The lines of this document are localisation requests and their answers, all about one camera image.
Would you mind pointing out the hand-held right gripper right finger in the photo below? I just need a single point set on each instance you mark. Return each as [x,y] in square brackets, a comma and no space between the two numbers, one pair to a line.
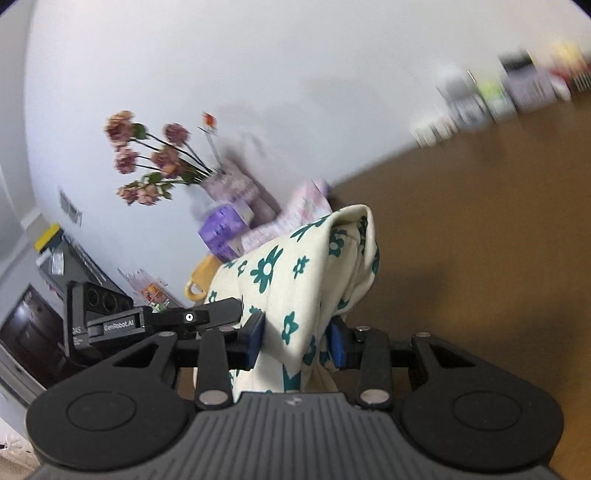
[338,344]

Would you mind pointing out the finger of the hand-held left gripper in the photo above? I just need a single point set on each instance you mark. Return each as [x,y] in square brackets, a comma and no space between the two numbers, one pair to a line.
[207,314]

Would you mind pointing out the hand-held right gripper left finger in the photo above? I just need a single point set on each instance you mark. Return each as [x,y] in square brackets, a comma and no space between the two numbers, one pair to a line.
[256,339]

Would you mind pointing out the cream teal floral garment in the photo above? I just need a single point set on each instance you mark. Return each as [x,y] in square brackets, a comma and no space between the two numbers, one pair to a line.
[277,277]

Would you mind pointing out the yellow mug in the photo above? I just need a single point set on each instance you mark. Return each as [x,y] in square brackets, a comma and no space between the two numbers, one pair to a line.
[201,279]

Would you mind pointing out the clear desk organizer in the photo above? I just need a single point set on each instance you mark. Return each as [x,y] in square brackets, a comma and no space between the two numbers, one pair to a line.
[150,288]

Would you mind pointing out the small purple tissue pack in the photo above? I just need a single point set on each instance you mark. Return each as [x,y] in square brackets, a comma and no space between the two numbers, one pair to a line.
[228,253]

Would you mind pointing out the dark cabinet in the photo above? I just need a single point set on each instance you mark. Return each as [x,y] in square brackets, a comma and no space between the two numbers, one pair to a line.
[27,337]

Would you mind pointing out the large purple tissue pack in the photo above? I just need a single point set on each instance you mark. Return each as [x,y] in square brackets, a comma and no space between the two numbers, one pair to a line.
[224,224]

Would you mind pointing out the yellow black item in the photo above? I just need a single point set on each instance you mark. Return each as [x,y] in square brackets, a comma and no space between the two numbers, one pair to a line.
[48,237]

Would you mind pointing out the pink floral garment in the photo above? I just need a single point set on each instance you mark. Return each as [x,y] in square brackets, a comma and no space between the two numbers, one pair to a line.
[295,217]

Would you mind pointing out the pink textured vase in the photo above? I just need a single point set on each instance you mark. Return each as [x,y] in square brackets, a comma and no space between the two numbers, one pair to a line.
[235,184]

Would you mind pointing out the dried flower bouquet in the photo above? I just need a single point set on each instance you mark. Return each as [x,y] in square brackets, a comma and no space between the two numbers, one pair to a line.
[161,157]

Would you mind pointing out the orange card pick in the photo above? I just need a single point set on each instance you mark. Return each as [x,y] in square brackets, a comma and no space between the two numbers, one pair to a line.
[210,124]

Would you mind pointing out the white power strip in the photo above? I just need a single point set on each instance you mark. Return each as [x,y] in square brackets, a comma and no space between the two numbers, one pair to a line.
[434,131]

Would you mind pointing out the white robot-shaped speaker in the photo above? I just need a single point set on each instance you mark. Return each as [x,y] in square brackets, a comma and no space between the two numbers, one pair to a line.
[461,94]

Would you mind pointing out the green white packets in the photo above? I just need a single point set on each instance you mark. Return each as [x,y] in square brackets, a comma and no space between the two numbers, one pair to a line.
[494,97]

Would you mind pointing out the grey tin box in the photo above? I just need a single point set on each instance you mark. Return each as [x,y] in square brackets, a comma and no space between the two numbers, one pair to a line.
[531,90]

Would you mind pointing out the black charger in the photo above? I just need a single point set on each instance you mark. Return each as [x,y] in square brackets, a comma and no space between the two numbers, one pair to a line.
[517,60]

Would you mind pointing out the dark printed box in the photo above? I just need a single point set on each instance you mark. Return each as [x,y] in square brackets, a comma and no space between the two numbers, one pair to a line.
[579,81]

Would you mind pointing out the yellow wrapped item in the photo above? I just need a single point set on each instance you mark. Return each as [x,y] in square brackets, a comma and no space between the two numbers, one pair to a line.
[565,53]

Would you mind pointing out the wall outlet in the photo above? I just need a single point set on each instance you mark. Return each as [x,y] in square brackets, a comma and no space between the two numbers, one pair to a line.
[69,207]

